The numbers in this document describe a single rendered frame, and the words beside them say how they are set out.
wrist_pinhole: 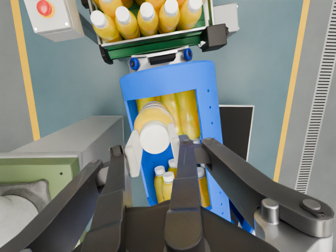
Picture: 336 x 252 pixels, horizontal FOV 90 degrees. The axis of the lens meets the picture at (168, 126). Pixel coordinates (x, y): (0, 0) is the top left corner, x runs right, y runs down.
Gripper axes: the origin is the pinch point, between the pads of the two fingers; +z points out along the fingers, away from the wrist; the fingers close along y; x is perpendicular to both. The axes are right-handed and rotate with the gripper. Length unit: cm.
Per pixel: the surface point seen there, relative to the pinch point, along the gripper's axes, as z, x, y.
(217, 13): 59, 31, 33
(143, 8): 35.7, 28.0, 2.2
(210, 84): 25.3, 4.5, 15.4
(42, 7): 34, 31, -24
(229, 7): 59, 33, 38
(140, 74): 23.1, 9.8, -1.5
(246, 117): 130, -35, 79
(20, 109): 145, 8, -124
